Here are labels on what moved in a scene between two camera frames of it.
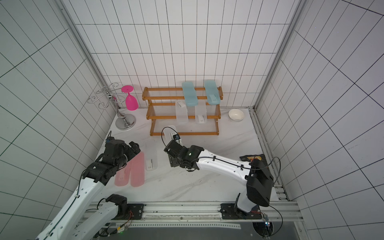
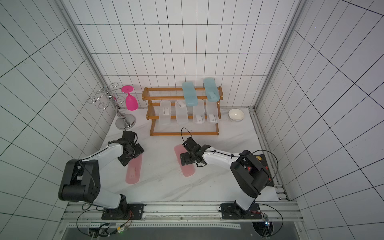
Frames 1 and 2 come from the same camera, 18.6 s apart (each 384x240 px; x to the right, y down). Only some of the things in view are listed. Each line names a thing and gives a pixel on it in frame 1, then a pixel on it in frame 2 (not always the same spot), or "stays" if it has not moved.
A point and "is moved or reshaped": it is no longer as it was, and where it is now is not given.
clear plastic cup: x=151 y=157 -> x=212 y=112
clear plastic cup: x=169 y=131 -> x=165 y=112
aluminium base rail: x=112 y=212 stays
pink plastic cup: x=122 y=176 -> x=134 y=170
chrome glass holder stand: x=103 y=97 stays
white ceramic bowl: x=236 y=115 stays
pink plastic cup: x=137 y=179 is moved or reshaped
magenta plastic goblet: x=131 y=102 stays
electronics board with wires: x=263 y=228 stays
